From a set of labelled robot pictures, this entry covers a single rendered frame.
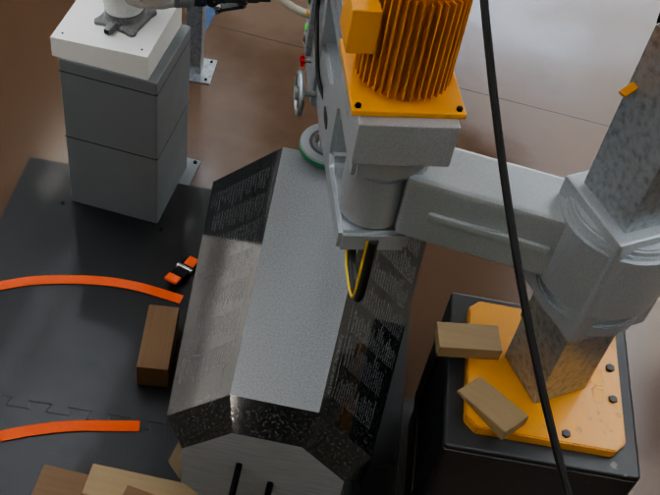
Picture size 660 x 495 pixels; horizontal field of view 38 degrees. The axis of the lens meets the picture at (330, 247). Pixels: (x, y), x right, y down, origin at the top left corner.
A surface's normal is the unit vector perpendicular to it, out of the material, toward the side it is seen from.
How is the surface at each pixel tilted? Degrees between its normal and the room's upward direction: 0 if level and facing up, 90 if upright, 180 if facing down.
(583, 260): 90
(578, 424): 0
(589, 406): 0
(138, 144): 90
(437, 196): 90
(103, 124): 90
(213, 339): 45
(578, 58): 0
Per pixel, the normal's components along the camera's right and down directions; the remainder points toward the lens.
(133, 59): -0.23, 0.71
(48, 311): 0.13, -0.66
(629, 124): -0.91, 0.22
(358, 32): 0.10, 0.75
